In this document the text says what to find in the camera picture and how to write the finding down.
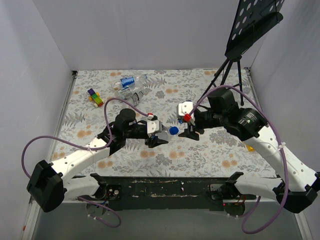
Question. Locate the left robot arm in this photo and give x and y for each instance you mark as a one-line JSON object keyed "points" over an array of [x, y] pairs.
{"points": [[51, 183]]}

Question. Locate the black music stand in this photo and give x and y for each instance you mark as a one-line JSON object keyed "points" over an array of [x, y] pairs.
{"points": [[253, 19]]}

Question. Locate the yellow green toy brick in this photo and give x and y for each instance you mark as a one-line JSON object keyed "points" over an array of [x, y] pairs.
{"points": [[250, 149]]}

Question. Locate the Pepsi plastic bottle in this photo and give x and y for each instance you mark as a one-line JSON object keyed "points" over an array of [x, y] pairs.
{"points": [[164, 135]]}

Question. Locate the clear lying bottle silver label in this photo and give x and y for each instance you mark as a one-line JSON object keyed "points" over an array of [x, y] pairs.
{"points": [[125, 92]]}

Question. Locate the black base beam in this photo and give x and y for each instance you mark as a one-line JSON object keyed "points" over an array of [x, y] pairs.
{"points": [[161, 193]]}

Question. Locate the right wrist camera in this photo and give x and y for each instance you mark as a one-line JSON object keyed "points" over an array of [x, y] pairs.
{"points": [[183, 112]]}

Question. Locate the clear lying bottle black label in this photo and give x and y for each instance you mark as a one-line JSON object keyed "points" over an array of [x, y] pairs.
{"points": [[135, 98]]}

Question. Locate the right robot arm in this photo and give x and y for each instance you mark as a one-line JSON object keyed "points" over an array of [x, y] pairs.
{"points": [[296, 184]]}

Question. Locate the blue label lying bottle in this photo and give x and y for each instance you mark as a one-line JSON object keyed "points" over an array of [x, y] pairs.
{"points": [[130, 81]]}

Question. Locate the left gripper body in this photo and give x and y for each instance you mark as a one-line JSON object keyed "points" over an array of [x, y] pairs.
{"points": [[150, 137]]}

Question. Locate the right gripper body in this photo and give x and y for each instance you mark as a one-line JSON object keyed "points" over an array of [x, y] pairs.
{"points": [[191, 126]]}

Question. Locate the floral table cloth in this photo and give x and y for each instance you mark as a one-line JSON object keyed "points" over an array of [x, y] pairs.
{"points": [[215, 154]]}

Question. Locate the multicolour toy brick stack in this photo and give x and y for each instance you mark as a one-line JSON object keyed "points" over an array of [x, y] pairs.
{"points": [[95, 98]]}

